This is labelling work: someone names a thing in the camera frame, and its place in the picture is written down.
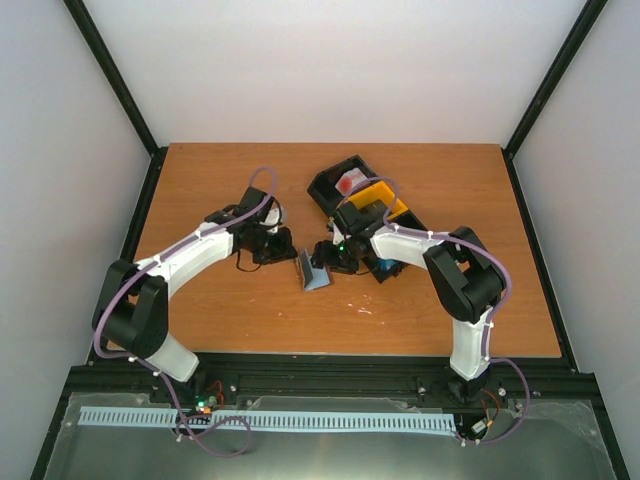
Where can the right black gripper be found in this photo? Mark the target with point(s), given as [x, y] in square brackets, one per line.
[324, 258]

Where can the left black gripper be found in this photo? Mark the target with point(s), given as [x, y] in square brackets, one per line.
[285, 252]

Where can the brown leather card holder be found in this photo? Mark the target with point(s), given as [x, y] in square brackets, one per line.
[311, 278]

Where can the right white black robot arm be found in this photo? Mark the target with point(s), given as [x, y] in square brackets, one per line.
[470, 283]

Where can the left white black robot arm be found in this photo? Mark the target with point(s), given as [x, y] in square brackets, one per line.
[132, 314]

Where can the blue card stack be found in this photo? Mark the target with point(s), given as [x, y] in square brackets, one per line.
[388, 266]

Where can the black card stack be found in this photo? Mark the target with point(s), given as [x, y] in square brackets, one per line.
[373, 211]

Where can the black left card bin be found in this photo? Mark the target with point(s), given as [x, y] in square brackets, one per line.
[329, 186]

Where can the black card bin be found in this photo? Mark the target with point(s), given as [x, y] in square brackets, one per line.
[404, 239]
[329, 186]

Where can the black right card bin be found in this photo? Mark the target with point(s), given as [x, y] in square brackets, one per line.
[404, 239]

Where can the red white credit card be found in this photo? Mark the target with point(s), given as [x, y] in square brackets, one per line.
[350, 180]

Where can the yellow middle card bin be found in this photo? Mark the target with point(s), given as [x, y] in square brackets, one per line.
[379, 191]

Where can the small electronics board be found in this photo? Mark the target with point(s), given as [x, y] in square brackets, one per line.
[210, 399]

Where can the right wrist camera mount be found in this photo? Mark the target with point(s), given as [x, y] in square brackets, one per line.
[337, 237]

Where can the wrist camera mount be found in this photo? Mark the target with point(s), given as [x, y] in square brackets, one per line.
[274, 219]
[337, 237]

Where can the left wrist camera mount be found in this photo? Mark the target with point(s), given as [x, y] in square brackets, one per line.
[274, 219]

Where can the light blue cable duct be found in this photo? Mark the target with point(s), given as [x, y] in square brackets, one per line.
[274, 421]

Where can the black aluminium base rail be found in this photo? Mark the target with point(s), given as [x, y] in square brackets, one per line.
[419, 381]

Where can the left black frame post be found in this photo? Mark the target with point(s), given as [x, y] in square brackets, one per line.
[91, 35]

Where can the black frame post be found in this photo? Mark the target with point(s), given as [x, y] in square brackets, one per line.
[579, 31]
[91, 35]

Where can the right black frame post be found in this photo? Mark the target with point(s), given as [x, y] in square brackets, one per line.
[579, 31]

